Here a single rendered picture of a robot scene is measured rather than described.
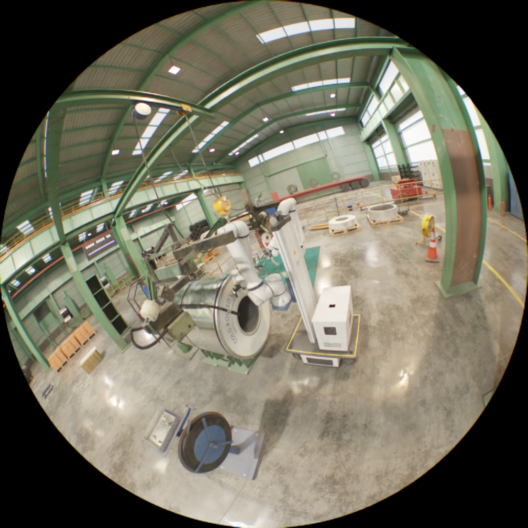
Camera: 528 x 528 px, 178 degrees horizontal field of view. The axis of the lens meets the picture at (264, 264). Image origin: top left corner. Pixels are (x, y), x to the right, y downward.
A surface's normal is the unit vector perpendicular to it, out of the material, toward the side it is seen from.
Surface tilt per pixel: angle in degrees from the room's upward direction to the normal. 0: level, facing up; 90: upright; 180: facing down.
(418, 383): 0
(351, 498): 0
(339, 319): 0
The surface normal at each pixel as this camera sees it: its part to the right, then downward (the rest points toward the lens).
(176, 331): 0.86, -0.17
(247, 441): -0.36, -0.87
